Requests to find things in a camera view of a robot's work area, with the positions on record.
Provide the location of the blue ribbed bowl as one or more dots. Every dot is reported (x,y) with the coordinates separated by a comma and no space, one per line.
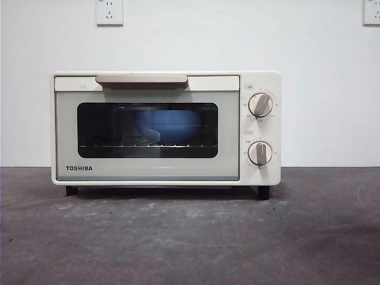
(172,124)

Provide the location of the white glass oven door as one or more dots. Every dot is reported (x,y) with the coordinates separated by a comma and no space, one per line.
(148,169)

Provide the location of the white timer knob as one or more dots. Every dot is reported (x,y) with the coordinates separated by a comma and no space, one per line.
(260,152)

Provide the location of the white temperature knob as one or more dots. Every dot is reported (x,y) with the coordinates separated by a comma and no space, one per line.
(260,104)

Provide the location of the white Toshiba toaster oven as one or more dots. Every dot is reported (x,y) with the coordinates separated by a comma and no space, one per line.
(261,77)

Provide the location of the white wall socket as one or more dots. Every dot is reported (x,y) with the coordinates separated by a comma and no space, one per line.
(372,13)
(109,13)

